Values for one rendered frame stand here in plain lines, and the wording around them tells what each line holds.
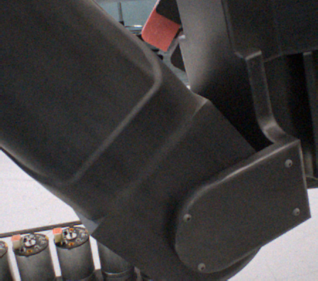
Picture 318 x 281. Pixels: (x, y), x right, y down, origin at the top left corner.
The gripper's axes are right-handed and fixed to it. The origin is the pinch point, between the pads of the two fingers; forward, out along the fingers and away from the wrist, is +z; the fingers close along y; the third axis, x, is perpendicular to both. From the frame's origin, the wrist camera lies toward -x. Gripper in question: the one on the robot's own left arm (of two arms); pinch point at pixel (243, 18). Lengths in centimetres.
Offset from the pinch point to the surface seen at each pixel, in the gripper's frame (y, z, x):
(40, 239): 7.0, -11.0, 18.0
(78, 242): 4.7, -11.5, 16.5
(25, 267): 7.1, -12.6, 19.4
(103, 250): 2.9, -11.4, 16.4
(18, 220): 8.3, 1.6, 27.7
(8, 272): 8.0, -12.3, 20.6
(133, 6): -19, 426, 98
